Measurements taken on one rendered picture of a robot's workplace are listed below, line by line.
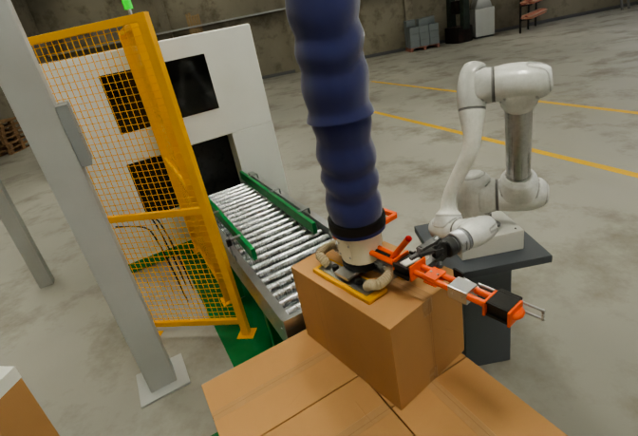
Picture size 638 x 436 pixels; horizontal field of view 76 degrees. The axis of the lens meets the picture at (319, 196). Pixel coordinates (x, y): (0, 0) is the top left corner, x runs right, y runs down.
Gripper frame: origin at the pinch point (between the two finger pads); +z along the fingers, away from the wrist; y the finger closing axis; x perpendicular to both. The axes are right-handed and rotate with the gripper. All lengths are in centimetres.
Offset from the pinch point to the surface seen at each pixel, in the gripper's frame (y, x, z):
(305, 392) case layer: 53, 22, 43
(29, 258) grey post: 75, 342, 185
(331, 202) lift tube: -23.0, 24.1, 14.1
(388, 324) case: 12.9, -5.9, 16.0
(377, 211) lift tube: -17.1, 15.4, 0.6
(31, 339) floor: 108, 253, 188
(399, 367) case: 31.6, -7.8, 15.4
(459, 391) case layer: 53, -15, -5
